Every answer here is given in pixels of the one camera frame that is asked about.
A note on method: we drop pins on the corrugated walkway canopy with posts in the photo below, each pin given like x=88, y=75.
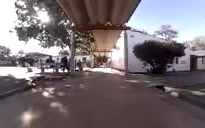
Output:
x=100, y=13

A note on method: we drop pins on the white building with dark doorway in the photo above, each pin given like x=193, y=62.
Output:
x=136, y=55

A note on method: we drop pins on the concrete kerb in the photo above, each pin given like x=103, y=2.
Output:
x=176, y=94

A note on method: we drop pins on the large leafy tree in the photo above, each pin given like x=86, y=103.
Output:
x=53, y=30

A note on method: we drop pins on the dark distant trees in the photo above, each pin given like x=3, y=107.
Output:
x=1, y=50

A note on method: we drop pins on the low distant buildings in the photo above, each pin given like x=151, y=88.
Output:
x=0, y=61

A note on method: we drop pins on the group of people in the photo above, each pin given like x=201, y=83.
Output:
x=64, y=63

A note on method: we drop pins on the dark round bush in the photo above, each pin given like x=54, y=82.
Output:
x=156, y=55

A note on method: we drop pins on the brown-grey concrete path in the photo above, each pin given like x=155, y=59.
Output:
x=100, y=106

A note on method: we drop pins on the row of pale trees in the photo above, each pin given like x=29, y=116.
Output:
x=200, y=43

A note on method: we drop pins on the tree behind white building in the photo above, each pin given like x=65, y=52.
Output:
x=166, y=32

